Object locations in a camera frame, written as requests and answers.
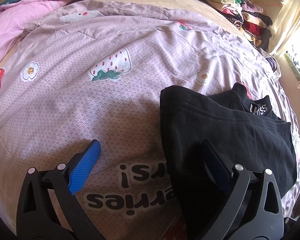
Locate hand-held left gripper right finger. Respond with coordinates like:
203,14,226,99
200,140,284,240

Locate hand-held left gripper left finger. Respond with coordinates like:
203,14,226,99
16,139,102,240

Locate black sweater with orange cuffs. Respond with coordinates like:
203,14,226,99
159,82,298,240

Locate pile of folded clothes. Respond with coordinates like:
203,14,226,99
203,0,273,49

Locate lilac strawberry print quilt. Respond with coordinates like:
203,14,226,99
0,0,300,240

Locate cream curtain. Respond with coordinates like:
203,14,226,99
267,0,300,57

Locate pink quilt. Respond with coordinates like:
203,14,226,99
0,0,73,77

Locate beige blanket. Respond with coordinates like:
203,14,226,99
90,0,230,28

